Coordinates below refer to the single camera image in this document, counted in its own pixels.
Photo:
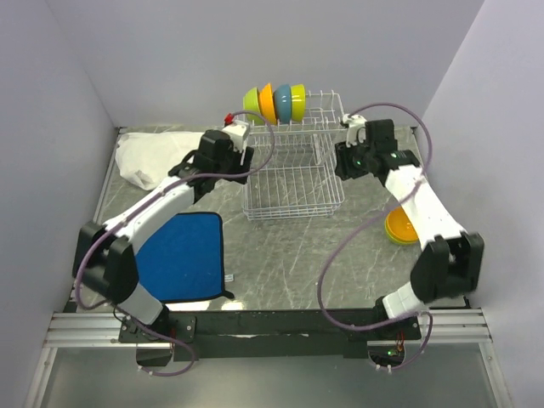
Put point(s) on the blue microfiber cloth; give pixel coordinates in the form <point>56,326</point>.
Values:
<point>184,260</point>

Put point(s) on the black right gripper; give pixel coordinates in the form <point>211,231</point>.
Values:
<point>343,167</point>

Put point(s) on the white folded cloth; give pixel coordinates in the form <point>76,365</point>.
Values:
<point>144,159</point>

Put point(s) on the lime green bowl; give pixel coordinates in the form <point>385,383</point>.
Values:
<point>251,103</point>

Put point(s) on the white wire dish rack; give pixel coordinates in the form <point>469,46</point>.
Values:
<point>299,179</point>

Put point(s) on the aluminium rail frame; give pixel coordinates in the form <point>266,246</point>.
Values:
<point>101,330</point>

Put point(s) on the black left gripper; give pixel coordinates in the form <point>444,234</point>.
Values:
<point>237,155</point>

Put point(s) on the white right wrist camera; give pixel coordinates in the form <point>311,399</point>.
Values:
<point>354,123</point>

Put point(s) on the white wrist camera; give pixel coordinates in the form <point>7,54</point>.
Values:
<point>354,123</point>
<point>238,131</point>

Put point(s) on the blue bowl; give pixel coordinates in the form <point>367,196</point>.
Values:
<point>283,103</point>

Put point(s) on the orange bowl stack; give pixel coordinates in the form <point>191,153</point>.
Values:
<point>399,226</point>

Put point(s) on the black base bar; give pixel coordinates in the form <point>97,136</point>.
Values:
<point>276,333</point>

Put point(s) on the yellow-green bowl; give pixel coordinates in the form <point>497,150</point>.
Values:
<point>298,97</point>

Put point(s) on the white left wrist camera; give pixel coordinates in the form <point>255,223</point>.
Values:
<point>238,131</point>

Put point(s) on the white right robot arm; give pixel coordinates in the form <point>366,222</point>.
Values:
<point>450,261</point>

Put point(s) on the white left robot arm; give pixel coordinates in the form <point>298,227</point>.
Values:
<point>105,259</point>

